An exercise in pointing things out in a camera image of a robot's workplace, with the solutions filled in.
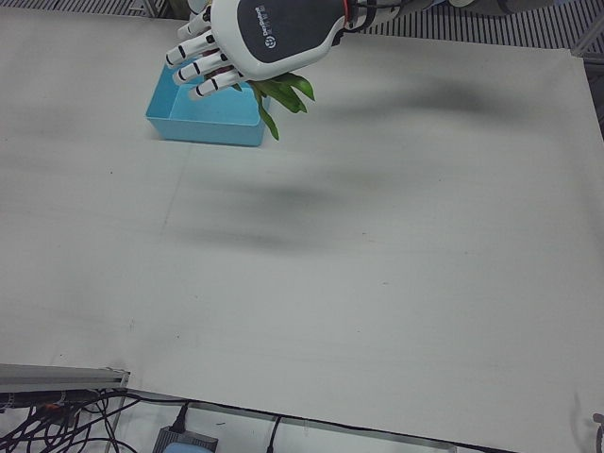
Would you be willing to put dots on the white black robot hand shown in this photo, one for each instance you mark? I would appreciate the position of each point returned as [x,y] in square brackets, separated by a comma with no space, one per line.
[283,33]

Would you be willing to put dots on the pink dragon fruit toy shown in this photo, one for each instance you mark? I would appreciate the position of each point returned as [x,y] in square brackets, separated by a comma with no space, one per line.
[283,89]

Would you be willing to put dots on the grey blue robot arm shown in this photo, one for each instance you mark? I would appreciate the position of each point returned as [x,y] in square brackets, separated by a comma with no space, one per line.
[528,5]

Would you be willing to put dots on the light blue plastic bin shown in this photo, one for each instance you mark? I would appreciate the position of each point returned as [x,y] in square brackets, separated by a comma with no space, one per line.
[207,132]

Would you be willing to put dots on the grey power adapter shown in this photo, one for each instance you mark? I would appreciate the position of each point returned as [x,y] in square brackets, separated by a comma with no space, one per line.
[162,436]

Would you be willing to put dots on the light blue rounded object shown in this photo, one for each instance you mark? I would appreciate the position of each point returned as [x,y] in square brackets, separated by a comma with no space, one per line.
[189,448]

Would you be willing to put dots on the black power strip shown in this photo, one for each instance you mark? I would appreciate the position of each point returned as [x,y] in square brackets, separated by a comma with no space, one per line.
[28,398]

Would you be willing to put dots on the dark object at table edge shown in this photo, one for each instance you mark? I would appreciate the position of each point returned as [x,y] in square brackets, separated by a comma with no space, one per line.
[599,429]

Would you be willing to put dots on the aluminium frame corner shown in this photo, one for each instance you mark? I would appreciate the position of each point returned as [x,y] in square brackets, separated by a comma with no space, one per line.
[590,45]

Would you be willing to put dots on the aluminium profile rail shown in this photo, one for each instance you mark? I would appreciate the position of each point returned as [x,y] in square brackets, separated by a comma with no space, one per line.
[56,375]

